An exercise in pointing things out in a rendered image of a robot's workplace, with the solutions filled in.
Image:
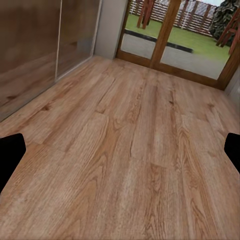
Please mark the door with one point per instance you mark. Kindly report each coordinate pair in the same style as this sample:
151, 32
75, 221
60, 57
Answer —
198, 40

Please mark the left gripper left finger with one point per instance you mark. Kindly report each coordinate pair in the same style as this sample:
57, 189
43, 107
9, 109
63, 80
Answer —
12, 150

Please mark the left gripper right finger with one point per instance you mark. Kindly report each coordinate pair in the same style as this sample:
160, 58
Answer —
232, 149

